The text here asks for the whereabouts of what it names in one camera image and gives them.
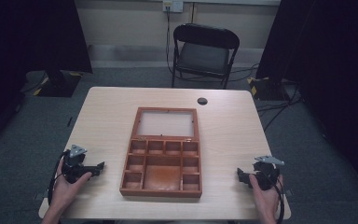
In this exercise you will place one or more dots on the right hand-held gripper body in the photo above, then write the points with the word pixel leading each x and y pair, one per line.
pixel 266 174

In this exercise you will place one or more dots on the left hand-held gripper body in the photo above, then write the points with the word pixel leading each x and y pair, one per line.
pixel 74 169

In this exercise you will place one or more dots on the person's left hand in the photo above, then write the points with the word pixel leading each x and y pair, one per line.
pixel 65 189

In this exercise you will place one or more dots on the person's right hand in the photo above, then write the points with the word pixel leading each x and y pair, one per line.
pixel 265 199

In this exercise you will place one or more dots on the brown wooden compartment box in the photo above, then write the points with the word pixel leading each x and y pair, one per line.
pixel 163 155

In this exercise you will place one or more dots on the black striped stand base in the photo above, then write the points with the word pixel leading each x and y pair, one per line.
pixel 59 84
pixel 267 88

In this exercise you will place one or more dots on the black folding chair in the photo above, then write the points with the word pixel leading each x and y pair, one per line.
pixel 203 56

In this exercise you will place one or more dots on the dark curtain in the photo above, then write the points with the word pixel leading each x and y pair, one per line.
pixel 326 62
pixel 28 37

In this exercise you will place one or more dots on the white wall socket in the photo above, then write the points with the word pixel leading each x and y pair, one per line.
pixel 172 5

